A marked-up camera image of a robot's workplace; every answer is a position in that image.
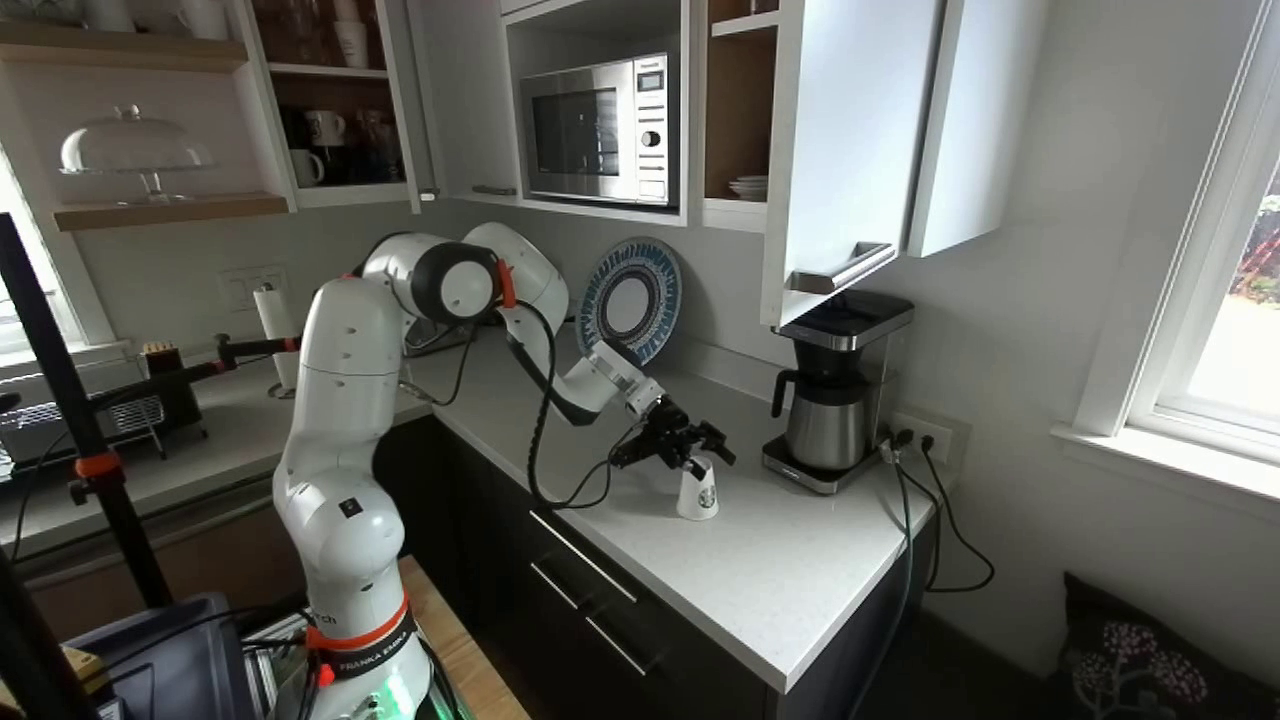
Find black power cord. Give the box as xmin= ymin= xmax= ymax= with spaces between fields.
xmin=852 ymin=418 xmax=1005 ymax=720

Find silver drawer handle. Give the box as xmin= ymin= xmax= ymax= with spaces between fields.
xmin=526 ymin=559 xmax=658 ymax=683
xmin=526 ymin=504 xmax=643 ymax=608

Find white window frame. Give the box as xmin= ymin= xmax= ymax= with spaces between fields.
xmin=1049 ymin=0 xmax=1280 ymax=509

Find steel drip coffee maker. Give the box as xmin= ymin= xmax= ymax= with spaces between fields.
xmin=760 ymin=287 xmax=921 ymax=500

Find open white cabinet door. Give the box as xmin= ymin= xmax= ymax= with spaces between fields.
xmin=760 ymin=0 xmax=946 ymax=333

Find wooden board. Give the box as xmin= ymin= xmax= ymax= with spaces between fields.
xmin=397 ymin=552 xmax=532 ymax=720

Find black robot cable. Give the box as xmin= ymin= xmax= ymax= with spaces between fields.
xmin=503 ymin=298 xmax=643 ymax=517

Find white ceramic pitcher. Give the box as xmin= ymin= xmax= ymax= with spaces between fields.
xmin=284 ymin=144 xmax=331 ymax=193
xmin=302 ymin=104 xmax=351 ymax=150

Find blue patterned decorative plate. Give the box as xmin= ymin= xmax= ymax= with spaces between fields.
xmin=572 ymin=233 xmax=689 ymax=374

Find white wall power outlet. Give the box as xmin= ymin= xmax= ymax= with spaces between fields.
xmin=885 ymin=409 xmax=967 ymax=471

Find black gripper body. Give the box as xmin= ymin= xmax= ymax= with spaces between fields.
xmin=609 ymin=399 xmax=700 ymax=471

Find dark floral patterned cushion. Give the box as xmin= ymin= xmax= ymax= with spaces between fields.
xmin=1058 ymin=569 xmax=1280 ymax=720

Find black tripod pole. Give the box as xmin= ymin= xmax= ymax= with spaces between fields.
xmin=0 ymin=207 xmax=181 ymax=720

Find black countertop device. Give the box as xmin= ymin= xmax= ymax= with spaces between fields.
xmin=136 ymin=338 xmax=212 ymax=449

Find dark blue bag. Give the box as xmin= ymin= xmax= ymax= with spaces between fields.
xmin=62 ymin=591 xmax=262 ymax=720

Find glass cake dome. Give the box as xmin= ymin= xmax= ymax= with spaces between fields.
xmin=52 ymin=99 xmax=221 ymax=205

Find white paper cup green logo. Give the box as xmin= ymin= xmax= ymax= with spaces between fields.
xmin=672 ymin=454 xmax=725 ymax=525

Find silver microwave oven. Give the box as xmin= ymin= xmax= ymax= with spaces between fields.
xmin=513 ymin=46 xmax=680 ymax=214

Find white bowl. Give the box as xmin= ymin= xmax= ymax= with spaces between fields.
xmin=725 ymin=166 xmax=775 ymax=205

